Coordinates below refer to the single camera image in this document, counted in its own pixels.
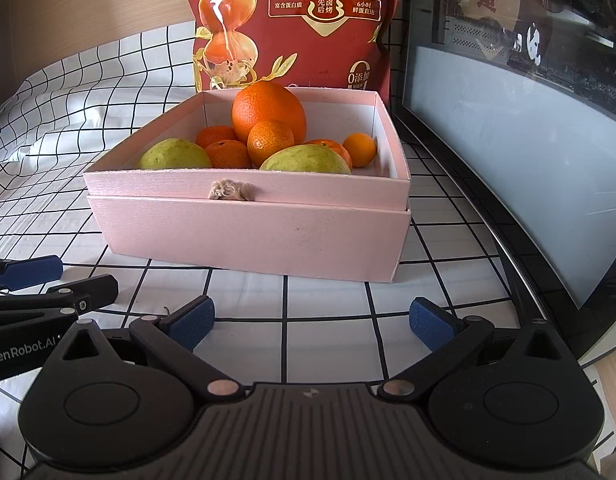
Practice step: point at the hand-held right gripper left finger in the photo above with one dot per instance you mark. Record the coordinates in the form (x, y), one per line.
(190, 322)

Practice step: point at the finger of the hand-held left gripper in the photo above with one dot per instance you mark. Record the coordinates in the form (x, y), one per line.
(95, 291)
(32, 270)

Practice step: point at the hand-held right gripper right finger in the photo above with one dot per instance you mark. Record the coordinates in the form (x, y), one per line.
(430, 322)

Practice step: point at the pink cardboard box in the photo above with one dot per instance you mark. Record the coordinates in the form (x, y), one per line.
(248, 240)

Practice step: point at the green pear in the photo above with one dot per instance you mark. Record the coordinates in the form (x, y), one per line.
(305, 160)
(173, 156)

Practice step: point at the small tangerine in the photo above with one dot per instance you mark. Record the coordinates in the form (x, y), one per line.
(270, 142)
(359, 149)
(338, 150)
(215, 136)
(227, 155)

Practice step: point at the large orange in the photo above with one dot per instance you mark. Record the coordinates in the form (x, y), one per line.
(269, 107)

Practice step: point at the white checkered tablecloth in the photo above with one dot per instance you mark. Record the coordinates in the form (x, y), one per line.
(338, 300)

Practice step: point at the glass-sided computer case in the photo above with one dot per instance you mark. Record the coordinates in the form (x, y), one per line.
(513, 160)

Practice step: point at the red snack bag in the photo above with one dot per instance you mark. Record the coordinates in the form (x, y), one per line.
(298, 35)

